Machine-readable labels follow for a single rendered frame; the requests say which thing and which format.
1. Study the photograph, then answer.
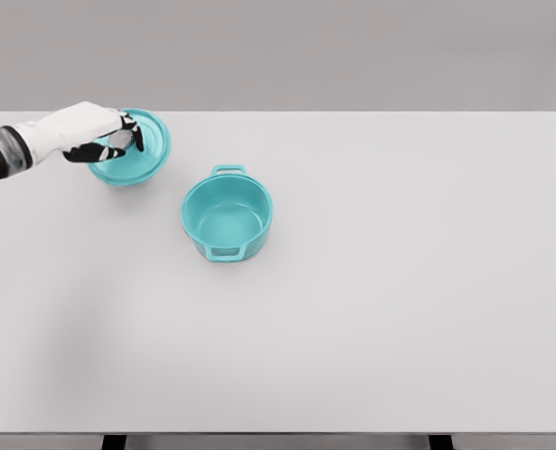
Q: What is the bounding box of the turquoise pot lid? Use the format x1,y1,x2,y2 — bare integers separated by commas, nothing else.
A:
86,107,172,188

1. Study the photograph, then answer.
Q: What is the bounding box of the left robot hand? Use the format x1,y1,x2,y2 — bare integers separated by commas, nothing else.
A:
44,101,144,164

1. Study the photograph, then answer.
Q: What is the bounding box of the turquoise pot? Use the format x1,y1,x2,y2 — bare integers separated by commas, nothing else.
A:
179,164,274,263

